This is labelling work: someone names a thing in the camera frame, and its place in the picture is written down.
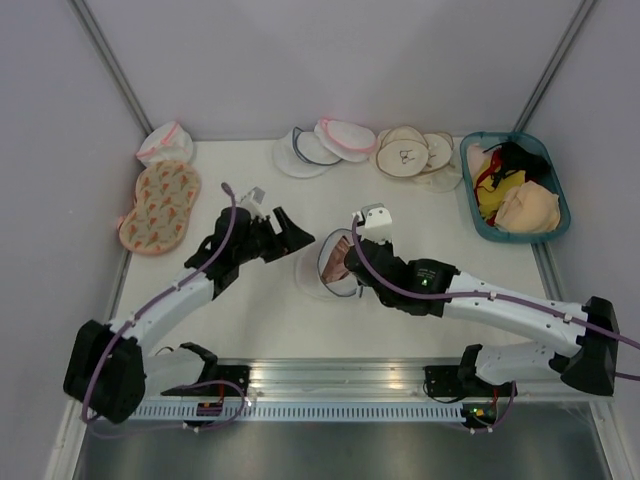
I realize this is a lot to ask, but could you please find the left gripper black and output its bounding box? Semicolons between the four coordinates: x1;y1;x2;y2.
234;207;314;265

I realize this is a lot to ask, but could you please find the blue-trimmed white mesh laundry bag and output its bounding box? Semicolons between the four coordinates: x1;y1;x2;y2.
294;228;363;300

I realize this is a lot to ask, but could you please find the dusty pink bra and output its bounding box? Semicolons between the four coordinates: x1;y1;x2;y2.
320;236;351;284

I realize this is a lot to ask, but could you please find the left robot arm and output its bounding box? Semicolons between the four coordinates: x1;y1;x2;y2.
63;207;315;424

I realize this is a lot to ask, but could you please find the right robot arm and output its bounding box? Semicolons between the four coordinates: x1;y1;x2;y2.
344;240;619;397

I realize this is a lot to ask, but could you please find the blue-trimmed mesh bag centre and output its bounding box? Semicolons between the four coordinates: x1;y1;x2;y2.
272;127;343;179

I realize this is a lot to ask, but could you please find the beige laundry bag back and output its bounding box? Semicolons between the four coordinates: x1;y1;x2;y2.
413;132;463;193

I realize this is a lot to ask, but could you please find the beige laundry bag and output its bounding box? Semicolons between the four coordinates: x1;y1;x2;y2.
413;132;463;193
373;126;429;179

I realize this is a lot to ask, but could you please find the pink-trimmed mesh bag centre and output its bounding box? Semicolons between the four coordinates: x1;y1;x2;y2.
314;118;378;163

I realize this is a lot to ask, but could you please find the pink-trimmed mesh bag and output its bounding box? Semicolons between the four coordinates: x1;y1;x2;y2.
314;118;378;163
135;121;194;167

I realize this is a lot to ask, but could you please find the beige laundry bag front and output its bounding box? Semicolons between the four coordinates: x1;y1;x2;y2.
373;126;429;179

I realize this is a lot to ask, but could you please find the yellow bra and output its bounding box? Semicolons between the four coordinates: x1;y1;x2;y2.
474;163;526;220

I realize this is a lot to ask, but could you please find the floral patterned laundry bag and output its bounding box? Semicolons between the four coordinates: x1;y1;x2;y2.
118;160;201;256

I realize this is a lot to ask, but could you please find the pale pink bra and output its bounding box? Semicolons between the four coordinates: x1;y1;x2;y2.
466;143;501;183

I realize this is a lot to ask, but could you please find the pink-trimmed mesh bag left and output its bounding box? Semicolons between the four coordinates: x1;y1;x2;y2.
135;121;194;167

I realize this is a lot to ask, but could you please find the peach bra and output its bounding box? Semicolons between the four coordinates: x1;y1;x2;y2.
495;181;561;234

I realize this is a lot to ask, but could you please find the black bra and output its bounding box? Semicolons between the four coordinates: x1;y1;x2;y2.
484;141;551;186

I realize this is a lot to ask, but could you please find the teal plastic basket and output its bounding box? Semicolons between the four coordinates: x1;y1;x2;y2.
460;132;571;244

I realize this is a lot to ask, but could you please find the left corner aluminium profile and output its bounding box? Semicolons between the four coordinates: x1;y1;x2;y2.
67;0;153;135

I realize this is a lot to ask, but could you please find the corner aluminium profile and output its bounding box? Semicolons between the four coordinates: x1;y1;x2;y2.
67;0;153;135
512;0;600;132

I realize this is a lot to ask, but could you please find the right corner aluminium profile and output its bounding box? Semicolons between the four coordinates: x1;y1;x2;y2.
512;0;600;132

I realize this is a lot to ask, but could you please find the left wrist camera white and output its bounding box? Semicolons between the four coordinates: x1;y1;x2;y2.
236;187;266;220

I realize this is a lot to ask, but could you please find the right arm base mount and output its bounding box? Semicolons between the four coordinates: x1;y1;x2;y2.
422;365;481;404

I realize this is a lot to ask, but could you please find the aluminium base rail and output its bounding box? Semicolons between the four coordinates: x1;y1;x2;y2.
67;356;616;401

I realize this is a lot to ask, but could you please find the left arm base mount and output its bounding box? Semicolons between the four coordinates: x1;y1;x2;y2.
161;365;251;398

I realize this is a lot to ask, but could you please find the white slotted cable duct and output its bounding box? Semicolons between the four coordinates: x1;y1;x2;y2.
131;400;495;423

